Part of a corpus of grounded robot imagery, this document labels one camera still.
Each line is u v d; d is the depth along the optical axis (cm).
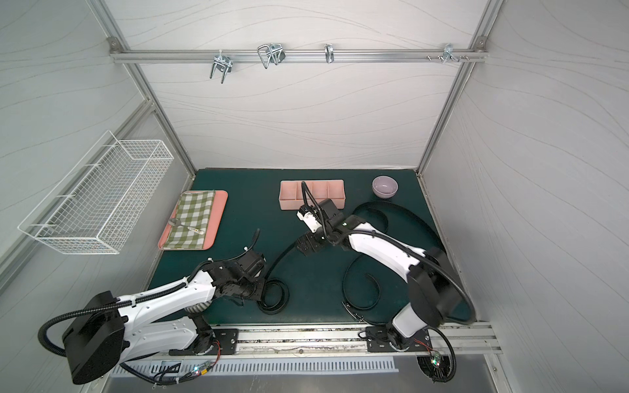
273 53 77
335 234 61
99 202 69
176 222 99
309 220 75
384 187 111
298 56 77
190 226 99
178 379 66
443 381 68
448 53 77
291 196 112
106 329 40
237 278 63
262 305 77
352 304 78
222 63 79
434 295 43
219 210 105
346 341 75
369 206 105
